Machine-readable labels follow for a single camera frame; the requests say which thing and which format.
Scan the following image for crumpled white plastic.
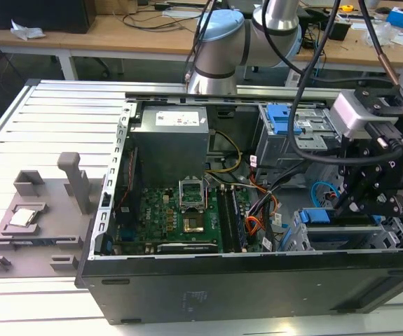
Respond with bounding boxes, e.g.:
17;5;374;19
10;19;47;41

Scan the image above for black PC case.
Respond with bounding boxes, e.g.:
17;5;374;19
74;91;403;326

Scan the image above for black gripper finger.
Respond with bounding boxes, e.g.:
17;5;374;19
334;136;364;211
337;195;403;218

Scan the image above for metal socket cover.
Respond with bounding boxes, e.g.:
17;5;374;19
178;178;207;213

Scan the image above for orange wire bundle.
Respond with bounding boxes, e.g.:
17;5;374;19
245;190;282;239

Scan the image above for black cable brown sleeve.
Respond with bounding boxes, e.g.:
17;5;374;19
357;0;402;87

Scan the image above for silver CPU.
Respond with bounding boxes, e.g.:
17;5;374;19
8;207;41;227

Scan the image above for blue hanging cable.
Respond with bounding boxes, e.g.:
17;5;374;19
311;26;328;85

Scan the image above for black wire bundle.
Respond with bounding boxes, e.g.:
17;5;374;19
248;159;309;218

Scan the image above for wooden desk with clutter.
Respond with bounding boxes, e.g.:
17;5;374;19
290;6;403;87

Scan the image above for CPU socket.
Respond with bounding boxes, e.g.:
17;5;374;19
182;216;205;235

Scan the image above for yellow wire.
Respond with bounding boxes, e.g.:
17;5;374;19
204;129;243;174

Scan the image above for small black box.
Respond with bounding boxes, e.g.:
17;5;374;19
327;20;351;41

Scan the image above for grey parts rack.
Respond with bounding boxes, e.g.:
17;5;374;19
0;151;95;280

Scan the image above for hard disk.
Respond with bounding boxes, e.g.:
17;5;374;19
294;208;384;250

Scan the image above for large black box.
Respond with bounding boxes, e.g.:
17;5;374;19
0;0;96;35

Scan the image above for silver disk bay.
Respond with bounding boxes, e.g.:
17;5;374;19
280;209;403;252

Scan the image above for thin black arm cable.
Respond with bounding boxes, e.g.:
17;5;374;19
184;0;219;85

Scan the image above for grey power supply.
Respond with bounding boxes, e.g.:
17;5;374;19
130;106;210;174

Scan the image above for green motherboard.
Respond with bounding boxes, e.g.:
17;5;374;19
115;185;261;253

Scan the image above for clear plastic bag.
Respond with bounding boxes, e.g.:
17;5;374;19
364;22;403;48

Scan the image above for blue disk wire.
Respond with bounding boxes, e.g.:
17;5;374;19
309;180;344;211

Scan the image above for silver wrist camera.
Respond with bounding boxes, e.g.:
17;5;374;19
329;90;398;139

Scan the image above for thick black camera cable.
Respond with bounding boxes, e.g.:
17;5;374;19
287;0;403;164

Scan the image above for long wooden desk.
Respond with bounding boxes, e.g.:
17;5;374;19
0;12;202;82

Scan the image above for blue drive carrier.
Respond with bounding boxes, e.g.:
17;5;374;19
266;104;302;136

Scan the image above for black graphics card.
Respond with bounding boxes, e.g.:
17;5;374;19
156;241;219;255

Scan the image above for silver drive cage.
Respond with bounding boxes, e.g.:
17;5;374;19
253;104;342;169

